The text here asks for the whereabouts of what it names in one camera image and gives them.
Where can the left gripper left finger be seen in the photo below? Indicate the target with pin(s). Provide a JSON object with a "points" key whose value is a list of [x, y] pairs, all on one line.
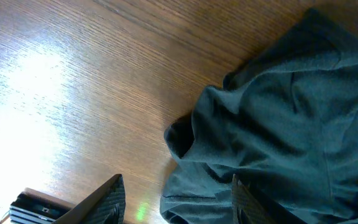
{"points": [[106, 205]]}

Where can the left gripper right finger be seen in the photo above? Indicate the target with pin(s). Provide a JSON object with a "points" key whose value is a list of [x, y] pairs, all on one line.
{"points": [[251, 206]]}

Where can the dark green t-shirt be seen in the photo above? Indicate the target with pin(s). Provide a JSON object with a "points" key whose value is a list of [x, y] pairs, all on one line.
{"points": [[286, 123]]}

